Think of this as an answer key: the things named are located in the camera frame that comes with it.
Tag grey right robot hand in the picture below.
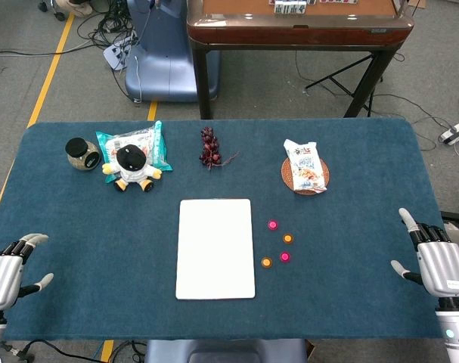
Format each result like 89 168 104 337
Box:
390 207 459 300

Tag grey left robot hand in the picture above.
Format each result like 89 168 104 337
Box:
0 233 54 312

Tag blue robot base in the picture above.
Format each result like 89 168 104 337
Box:
124 0 221 103

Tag white rectangular board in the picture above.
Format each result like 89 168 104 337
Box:
175 198 256 301

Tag blue table cloth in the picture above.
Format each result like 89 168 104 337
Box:
0 117 459 341

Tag white power strip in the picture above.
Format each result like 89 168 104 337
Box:
102 36 138 71
437 119 459 146

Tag glass jar black lid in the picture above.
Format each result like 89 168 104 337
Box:
64 138 101 172

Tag black penguin plush toy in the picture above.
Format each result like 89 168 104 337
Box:
101 144 163 193

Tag white snack bag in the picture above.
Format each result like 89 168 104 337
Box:
283 138 329 194

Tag brown woven coaster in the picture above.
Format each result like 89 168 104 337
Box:
281 157 330 196

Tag teal snack bag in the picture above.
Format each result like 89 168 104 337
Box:
95 120 174 185

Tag dark red grape bunch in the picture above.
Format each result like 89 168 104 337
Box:
198 126 240 171

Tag chrome swivel stool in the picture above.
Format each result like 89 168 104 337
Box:
38 0 67 22

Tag brown mahjong table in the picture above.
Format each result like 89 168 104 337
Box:
186 0 415 120

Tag person in black clothes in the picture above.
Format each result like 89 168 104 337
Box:
54 0 95 18

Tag green print mahjong tile row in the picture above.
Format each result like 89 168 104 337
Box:
273 0 309 15

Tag black cable under table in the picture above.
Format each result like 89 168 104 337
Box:
8 339 106 363

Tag thin black floor cable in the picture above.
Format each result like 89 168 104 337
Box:
371 92 455 152

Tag long black floor cable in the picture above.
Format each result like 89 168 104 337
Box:
0 39 101 57

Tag grey blue robot pedestal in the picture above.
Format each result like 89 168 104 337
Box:
144 339 309 363

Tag black cable tangle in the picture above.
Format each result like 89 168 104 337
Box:
74 0 139 52

